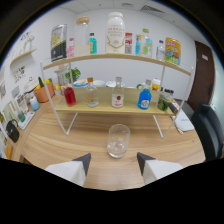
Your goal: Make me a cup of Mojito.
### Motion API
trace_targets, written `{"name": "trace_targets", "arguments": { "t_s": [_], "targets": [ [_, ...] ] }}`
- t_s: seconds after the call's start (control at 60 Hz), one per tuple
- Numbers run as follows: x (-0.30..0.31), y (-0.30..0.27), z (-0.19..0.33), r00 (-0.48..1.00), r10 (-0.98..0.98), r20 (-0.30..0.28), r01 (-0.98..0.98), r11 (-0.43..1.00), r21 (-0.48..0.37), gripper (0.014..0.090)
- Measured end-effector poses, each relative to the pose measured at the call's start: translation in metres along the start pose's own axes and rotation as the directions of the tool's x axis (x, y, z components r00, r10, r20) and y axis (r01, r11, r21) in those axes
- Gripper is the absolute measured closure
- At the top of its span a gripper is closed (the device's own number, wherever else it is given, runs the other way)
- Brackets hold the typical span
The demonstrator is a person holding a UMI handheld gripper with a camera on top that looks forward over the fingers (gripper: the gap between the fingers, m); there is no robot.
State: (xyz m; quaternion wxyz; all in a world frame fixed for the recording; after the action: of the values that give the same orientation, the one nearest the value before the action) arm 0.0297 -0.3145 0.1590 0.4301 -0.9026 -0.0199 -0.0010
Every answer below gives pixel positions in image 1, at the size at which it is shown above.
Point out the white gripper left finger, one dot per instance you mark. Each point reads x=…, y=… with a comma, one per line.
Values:
x=71, y=171

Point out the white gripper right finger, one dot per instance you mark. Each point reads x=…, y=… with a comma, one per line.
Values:
x=156, y=170

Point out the green small cup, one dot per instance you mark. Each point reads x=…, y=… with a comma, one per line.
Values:
x=21, y=116

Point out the blue and white cup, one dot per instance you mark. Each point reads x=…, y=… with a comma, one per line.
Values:
x=34, y=104

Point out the blue rimmed paper cup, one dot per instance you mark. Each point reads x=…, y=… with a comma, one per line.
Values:
x=80, y=83

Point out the white paper cup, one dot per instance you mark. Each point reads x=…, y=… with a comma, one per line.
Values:
x=99, y=83

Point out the clear drinking glass with ice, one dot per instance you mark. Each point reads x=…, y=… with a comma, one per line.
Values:
x=118, y=143

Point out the white notebook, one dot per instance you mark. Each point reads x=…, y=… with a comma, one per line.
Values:
x=184, y=121

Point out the black chair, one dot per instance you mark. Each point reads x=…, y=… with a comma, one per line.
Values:
x=208, y=131

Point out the orange patterned booklet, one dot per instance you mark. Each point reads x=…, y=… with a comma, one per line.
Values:
x=173, y=107

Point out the yellow small box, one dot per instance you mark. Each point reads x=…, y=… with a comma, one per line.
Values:
x=8, y=150

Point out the white tray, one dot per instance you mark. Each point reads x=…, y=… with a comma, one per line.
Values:
x=26, y=120

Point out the black kettle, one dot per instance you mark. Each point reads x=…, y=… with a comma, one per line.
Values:
x=12, y=131

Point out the blue liquid glass bottle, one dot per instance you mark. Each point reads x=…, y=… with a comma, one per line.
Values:
x=144, y=99

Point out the red liquid glass bottle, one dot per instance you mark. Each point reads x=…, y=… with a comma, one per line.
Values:
x=70, y=97

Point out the clear bottle with orange cap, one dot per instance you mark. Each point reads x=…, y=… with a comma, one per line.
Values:
x=92, y=96

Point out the dark small bottles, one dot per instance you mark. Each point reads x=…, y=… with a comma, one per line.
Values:
x=167, y=90

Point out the picture frames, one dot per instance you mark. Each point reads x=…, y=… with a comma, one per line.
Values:
x=21, y=103

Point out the green mug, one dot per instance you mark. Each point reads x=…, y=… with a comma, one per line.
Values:
x=141, y=85

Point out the white bowl with lid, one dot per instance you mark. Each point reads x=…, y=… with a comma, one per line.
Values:
x=110, y=84

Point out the white kitchen appliance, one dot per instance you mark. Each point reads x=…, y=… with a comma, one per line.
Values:
x=30, y=85

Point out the green potted plant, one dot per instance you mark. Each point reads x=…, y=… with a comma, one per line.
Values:
x=74, y=74

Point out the brown door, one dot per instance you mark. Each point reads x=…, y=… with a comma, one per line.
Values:
x=201, y=76

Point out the clear bottle with blue cap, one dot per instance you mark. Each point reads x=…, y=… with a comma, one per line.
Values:
x=160, y=51

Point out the yellow cartoon drink can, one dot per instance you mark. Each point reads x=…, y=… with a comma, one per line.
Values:
x=172, y=51

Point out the small pink bottle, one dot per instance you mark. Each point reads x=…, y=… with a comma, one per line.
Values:
x=70, y=50

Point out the clear bottle with green cap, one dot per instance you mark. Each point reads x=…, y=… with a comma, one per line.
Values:
x=143, y=43

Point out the small teal green bottle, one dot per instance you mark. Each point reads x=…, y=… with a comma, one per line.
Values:
x=92, y=45

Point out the clear jar with cork lid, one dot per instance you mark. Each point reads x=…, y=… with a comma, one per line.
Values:
x=81, y=36

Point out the white vase with flowers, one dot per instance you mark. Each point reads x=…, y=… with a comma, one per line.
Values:
x=28, y=40

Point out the large white milk bottle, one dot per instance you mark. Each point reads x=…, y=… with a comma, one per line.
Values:
x=115, y=33

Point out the ceiling air vent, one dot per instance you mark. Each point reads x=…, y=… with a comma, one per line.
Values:
x=151, y=9

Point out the two-tier wooden rack white frame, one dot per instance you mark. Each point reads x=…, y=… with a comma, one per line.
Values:
x=103, y=106

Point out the colourful wall stickers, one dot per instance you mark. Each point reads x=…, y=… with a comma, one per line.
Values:
x=19, y=73

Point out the grey printed wall sheet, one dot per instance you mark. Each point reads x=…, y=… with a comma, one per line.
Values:
x=128, y=48

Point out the wooden wall shelf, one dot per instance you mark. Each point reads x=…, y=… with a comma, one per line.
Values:
x=23, y=55

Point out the multicolour wall poster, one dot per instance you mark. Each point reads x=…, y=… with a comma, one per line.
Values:
x=137, y=45

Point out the red wall poster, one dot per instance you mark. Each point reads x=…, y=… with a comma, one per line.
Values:
x=128, y=37

